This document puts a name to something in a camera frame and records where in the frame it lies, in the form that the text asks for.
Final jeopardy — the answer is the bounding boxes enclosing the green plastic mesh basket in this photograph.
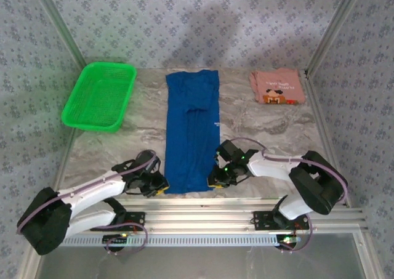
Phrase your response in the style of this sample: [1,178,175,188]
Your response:
[61,62,138,134]

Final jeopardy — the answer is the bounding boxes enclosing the aluminium frame post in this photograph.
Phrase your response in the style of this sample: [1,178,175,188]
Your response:
[305,0,363,76]
[32,0,89,67]

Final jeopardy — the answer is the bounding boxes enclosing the grey slotted cable duct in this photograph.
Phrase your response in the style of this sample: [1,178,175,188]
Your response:
[60,233,297,248]

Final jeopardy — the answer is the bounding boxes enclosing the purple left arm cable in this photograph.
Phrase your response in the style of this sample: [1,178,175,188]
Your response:
[17,151,158,257]

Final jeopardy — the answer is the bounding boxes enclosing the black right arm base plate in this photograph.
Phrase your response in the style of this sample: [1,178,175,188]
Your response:
[252,210,310,231]

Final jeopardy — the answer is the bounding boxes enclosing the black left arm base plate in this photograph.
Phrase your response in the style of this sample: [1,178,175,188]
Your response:
[101,210,146,232]

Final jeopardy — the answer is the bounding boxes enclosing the folded pink t-shirt with print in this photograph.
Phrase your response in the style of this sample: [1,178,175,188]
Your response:
[249,68,307,105]

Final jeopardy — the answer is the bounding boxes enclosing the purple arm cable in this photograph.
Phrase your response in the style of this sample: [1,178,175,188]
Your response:
[17,151,158,257]
[229,137,349,254]

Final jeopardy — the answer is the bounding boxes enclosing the blue t-shirt with white print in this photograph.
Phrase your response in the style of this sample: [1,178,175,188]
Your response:
[163,69,223,195]

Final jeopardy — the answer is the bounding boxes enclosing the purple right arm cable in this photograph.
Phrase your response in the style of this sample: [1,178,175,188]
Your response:
[229,137,349,254]

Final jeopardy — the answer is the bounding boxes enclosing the aluminium mounting rail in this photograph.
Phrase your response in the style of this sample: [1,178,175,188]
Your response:
[61,198,369,234]

